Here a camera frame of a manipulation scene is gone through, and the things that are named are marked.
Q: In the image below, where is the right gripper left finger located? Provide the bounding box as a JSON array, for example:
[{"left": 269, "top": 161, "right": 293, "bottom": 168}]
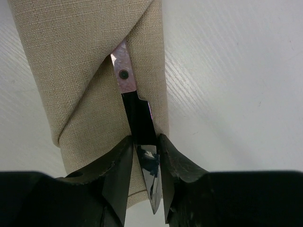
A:
[{"left": 0, "top": 136, "right": 133, "bottom": 227}]

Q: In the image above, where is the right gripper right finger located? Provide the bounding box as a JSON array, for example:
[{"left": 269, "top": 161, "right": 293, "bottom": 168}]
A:
[{"left": 158, "top": 134, "right": 303, "bottom": 227}]

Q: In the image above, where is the pink handled knife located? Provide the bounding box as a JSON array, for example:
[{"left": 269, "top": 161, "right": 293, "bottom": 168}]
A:
[{"left": 110, "top": 39, "right": 161, "bottom": 214}]

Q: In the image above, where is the beige cloth napkin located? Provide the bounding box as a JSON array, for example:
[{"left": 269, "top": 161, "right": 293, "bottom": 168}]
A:
[{"left": 7, "top": 0, "right": 170, "bottom": 209}]

